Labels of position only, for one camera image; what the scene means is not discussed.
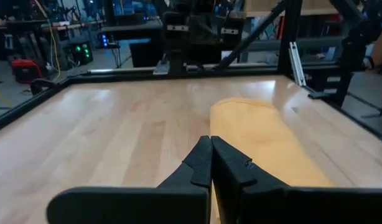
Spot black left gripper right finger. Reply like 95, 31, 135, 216
211, 136, 290, 224

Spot yellow hanging cable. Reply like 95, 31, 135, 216
32, 0, 62, 80

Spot wooden shelf board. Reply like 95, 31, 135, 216
243, 0, 340, 18

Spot orange waffle weave towel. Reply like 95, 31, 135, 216
209, 98, 335, 224

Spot black box blue lights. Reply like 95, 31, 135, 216
97, 32, 121, 50

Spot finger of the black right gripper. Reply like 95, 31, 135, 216
206, 15, 225, 44
189, 15, 207, 44

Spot distant wooden workbench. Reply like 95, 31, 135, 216
0, 18, 106, 34

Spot grey desk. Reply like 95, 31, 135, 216
240, 35, 346, 63

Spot red black tool case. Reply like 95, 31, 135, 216
9, 58, 45, 85

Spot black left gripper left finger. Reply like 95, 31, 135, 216
156, 136, 213, 189

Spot silver metal bracket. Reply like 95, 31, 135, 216
152, 60, 172, 76

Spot silver aluminium extrusion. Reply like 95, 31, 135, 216
288, 41, 307, 87

